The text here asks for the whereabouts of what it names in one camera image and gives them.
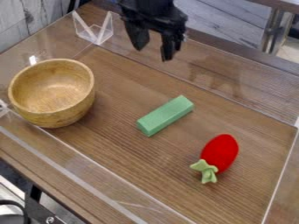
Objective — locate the clear acrylic corner bracket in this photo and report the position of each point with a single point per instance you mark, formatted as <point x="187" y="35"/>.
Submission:
<point x="96" y="34"/>

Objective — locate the red plush strawberry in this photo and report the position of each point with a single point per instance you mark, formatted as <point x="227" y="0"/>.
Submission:
<point x="217" y="156"/>

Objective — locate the black table leg bracket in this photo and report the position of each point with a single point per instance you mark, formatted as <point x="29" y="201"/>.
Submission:
<point x="38" y="214"/>

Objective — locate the background metal table leg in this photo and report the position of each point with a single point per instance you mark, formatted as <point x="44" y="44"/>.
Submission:
<point x="277" y="26"/>

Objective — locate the green rectangular block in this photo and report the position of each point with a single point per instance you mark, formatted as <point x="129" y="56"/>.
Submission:
<point x="164" y="115"/>

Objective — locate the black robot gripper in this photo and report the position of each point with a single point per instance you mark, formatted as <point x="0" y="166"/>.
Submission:
<point x="156" y="15"/>

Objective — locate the clear acrylic tray wall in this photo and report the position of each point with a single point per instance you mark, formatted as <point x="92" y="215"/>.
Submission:
<point x="86" y="188"/>

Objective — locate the wooden bowl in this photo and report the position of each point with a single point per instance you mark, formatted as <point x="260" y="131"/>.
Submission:
<point x="52" y="93"/>

